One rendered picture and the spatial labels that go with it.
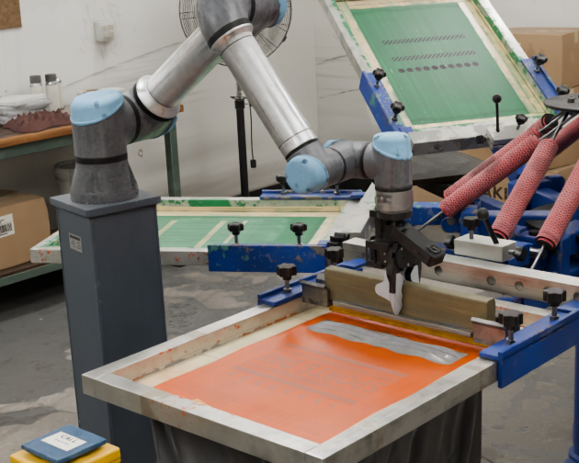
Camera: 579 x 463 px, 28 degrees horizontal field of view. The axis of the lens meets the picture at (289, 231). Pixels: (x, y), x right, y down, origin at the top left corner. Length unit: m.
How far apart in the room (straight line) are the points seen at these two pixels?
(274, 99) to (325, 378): 0.54
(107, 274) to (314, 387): 0.65
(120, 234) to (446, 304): 0.74
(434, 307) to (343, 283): 0.23
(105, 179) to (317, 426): 0.86
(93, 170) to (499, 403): 2.31
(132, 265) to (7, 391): 2.31
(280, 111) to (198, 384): 0.54
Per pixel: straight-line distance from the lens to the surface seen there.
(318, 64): 7.87
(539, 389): 4.57
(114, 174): 2.55
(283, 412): 2.01
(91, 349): 2.65
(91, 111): 2.53
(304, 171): 2.19
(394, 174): 2.26
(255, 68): 2.25
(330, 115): 7.86
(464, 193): 2.95
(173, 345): 2.26
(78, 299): 2.65
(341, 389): 2.10
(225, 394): 2.10
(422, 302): 2.31
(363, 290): 2.40
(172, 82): 2.55
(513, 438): 4.16
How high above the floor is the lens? 1.77
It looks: 15 degrees down
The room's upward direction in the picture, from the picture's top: 3 degrees counter-clockwise
